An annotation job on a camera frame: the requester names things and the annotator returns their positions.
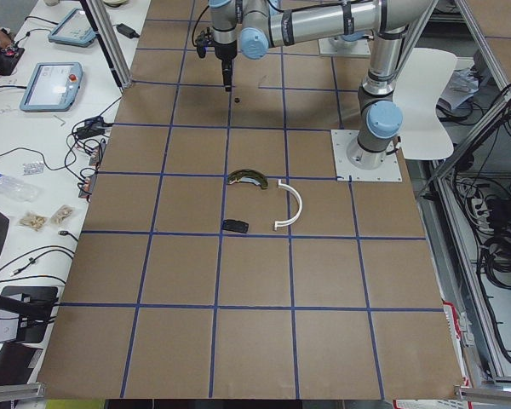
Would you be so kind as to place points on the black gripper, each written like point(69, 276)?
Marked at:
point(225, 54)

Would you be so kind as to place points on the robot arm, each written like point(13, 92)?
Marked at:
point(225, 15)
point(265, 26)

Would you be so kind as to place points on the green brake shoe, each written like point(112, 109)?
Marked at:
point(254, 177)

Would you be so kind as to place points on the black power adapter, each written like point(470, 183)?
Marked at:
point(127, 31)

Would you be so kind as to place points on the black brake pad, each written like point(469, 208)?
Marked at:
point(235, 226)

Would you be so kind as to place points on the teach pendant far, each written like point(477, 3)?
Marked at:
point(74, 29)

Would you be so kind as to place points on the teach pendant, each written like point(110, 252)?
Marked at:
point(53, 87)
point(74, 29)

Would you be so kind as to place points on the teach pendant near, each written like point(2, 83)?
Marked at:
point(53, 87)

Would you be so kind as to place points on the white chair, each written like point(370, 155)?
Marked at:
point(417, 91)

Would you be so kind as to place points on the plastic water bottle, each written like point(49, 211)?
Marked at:
point(17, 190)

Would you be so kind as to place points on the bag of small parts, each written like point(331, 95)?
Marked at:
point(33, 221)

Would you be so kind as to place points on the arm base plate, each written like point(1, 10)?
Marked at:
point(337, 47)
point(352, 163)

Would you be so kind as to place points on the aluminium frame post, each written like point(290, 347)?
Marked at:
point(102, 26)

